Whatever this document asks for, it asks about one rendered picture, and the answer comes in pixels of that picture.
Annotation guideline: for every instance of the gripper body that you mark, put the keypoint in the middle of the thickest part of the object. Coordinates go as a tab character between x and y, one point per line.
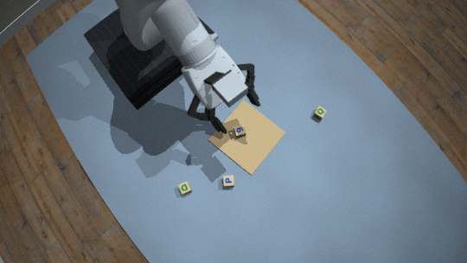
217	61

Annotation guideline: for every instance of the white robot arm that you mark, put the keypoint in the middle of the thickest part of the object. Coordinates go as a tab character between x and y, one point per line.
177	23

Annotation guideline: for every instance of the tan flat mat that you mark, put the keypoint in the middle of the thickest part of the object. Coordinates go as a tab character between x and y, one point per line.
261	137

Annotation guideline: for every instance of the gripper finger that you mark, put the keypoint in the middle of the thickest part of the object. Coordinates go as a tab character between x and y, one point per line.
250	77
209	115

